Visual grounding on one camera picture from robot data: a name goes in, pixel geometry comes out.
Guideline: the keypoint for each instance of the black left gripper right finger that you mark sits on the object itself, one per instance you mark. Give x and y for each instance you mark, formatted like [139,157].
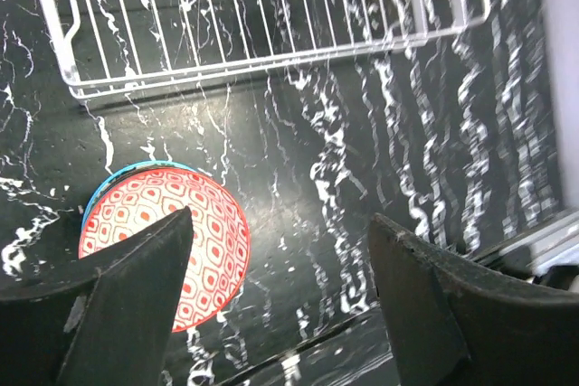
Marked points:
[453,321]

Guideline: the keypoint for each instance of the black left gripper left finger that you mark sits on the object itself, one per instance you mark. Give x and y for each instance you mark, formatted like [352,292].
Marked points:
[102,320]

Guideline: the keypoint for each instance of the white bowl brown diamonds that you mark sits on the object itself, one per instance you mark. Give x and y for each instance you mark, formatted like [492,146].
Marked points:
[221,249]

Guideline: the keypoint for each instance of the white wire dish rack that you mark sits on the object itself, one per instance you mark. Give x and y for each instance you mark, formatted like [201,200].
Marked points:
[117,47]

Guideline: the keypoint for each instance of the white bowl red lattice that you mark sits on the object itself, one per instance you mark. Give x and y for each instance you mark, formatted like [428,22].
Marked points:
[124,173]

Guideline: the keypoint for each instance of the aluminium rail frame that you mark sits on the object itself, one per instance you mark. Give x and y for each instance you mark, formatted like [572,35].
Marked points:
[533,252]

